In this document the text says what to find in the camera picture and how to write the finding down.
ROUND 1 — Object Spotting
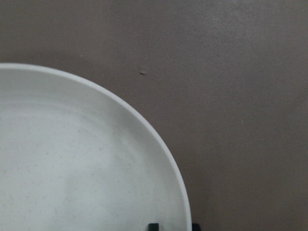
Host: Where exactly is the round cream plate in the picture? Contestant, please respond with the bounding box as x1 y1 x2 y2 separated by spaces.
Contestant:
0 63 192 231

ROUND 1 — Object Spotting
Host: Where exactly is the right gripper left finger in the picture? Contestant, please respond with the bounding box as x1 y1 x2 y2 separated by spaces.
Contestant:
148 223 159 231

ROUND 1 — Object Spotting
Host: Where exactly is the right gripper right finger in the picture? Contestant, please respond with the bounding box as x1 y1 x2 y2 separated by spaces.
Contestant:
192 223 201 231

